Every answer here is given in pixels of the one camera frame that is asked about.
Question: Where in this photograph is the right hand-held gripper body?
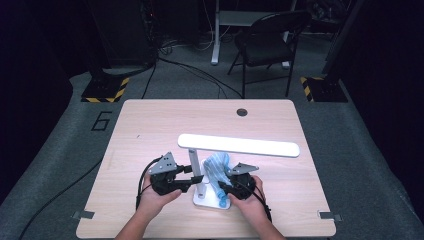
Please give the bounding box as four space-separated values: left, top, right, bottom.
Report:
225 161 260 202

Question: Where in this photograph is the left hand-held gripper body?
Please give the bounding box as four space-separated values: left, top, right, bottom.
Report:
148 151 188 197

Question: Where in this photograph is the blue striped cloth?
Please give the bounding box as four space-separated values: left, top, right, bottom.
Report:
202 152 234 209

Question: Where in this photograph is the white desk lamp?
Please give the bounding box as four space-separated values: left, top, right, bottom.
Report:
177 133 301 211

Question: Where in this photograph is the person's right hand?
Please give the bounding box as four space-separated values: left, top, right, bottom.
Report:
227 175 273 224

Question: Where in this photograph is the person's left hand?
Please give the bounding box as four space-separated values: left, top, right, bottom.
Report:
135 173 183 218

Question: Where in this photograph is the grey tape piece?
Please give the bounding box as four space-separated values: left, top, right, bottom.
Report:
71 209 96 221
317 210 344 223

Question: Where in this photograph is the black stand with hazard stripes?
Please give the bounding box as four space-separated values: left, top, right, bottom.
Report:
300 0 366 103
80 0 131 104

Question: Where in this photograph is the dark cabinet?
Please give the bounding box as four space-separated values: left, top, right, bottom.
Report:
87 0 158 69

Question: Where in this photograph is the black folding chair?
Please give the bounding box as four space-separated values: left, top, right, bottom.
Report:
227 9 313 99

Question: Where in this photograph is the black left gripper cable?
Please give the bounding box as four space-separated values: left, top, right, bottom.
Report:
135 155 165 212

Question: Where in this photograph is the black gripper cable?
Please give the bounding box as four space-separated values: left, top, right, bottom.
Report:
135 155 165 212
245 185 273 223

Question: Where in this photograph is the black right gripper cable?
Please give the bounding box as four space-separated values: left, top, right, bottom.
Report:
245 185 273 223

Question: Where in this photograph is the black floor cable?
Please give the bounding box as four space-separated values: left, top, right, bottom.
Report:
156 57 243 99
18 159 103 240

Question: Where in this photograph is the white desk frame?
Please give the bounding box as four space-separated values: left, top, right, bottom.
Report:
210 0 298 66

